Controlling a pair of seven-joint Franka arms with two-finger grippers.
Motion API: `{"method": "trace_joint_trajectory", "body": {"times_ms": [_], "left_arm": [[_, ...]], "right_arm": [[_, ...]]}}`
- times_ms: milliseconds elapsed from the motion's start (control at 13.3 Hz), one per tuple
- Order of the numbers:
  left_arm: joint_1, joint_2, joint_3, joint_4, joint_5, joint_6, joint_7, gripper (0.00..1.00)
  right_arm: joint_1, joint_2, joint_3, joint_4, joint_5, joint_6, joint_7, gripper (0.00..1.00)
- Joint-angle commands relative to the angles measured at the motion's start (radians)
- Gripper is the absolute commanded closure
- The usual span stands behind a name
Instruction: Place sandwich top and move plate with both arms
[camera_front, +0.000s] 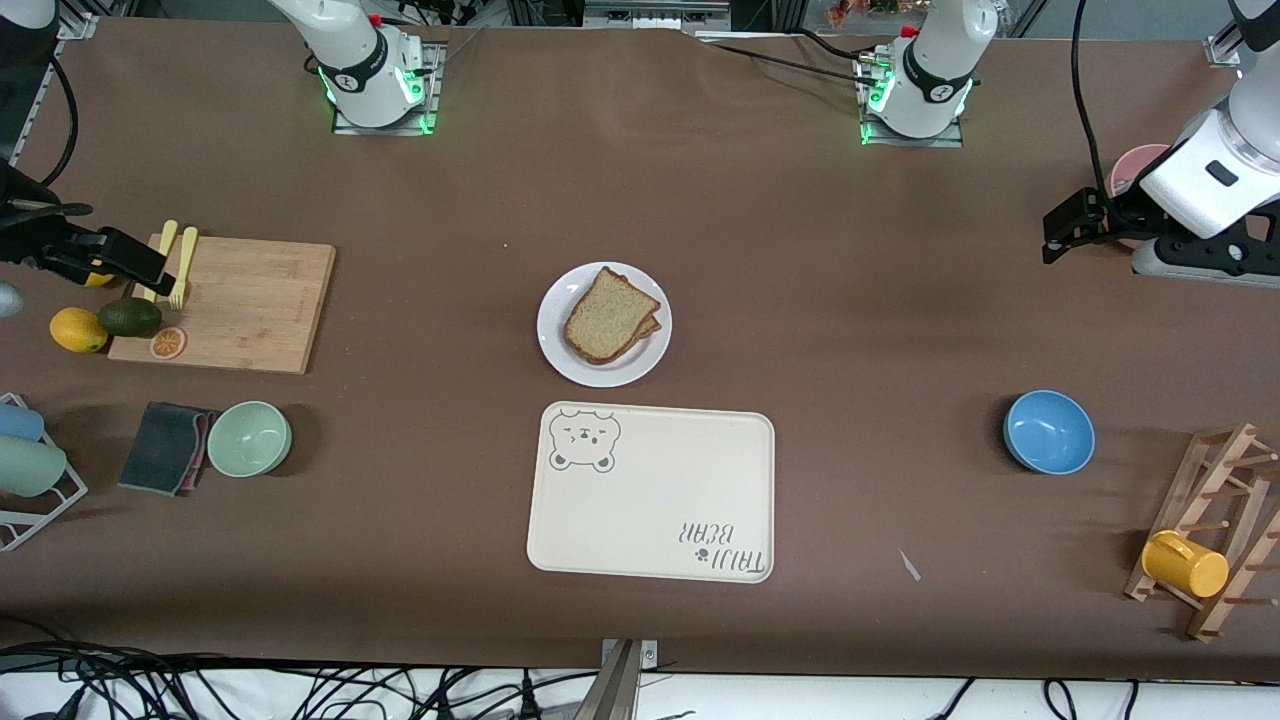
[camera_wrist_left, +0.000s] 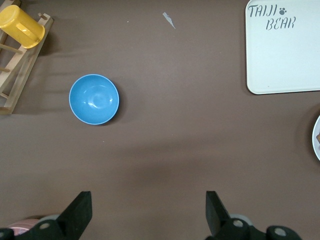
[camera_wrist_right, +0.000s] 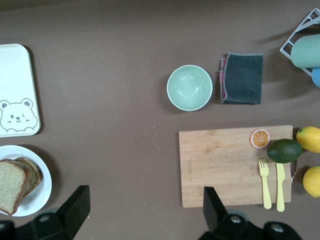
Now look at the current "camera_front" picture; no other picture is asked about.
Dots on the green avocado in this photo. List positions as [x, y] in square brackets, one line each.
[130, 318]

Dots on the yellow plastic fork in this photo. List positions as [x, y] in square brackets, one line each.
[185, 255]

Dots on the pale green cup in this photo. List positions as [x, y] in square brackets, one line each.
[28, 467]

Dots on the pale green bowl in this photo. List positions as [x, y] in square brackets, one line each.
[248, 440]

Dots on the metal stand bracket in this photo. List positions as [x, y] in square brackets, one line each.
[625, 660]

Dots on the grey metal box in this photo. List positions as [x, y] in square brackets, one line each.
[655, 14]

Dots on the wooden mug rack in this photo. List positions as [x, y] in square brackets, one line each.
[1215, 465]

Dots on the yellow lemon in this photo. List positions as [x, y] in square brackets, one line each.
[78, 330]
[100, 281]

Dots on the orange slice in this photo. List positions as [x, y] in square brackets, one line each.
[168, 344]

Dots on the yellow mug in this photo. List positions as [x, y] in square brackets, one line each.
[1185, 565]

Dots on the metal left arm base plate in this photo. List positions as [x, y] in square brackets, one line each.
[955, 135]

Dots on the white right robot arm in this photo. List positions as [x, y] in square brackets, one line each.
[360, 60]

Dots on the white round plate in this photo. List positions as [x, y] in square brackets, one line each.
[560, 345]

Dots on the wooden cutting board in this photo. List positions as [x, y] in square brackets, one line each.
[230, 310]

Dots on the cream bear print tray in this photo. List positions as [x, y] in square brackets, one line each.
[650, 500]

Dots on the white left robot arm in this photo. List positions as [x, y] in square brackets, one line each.
[935, 60]

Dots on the yellow plastic knife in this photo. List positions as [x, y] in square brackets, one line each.
[163, 240]

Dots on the dark grey folded cloth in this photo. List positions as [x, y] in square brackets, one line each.
[160, 448]

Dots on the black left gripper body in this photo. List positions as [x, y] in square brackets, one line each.
[1122, 211]

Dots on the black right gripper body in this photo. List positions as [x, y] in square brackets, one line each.
[22, 243]

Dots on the aluminium frame profile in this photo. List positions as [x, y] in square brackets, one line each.
[1222, 50]
[78, 28]

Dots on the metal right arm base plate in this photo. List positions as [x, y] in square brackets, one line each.
[432, 75]

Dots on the light blue cup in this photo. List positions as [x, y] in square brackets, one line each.
[18, 422]

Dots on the blue bowl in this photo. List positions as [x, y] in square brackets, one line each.
[1048, 432]

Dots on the plain bread slice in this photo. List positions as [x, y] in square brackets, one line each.
[605, 315]

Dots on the pink bowl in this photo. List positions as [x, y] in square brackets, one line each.
[1135, 165]

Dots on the small white paper scrap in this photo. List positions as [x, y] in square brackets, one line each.
[909, 565]

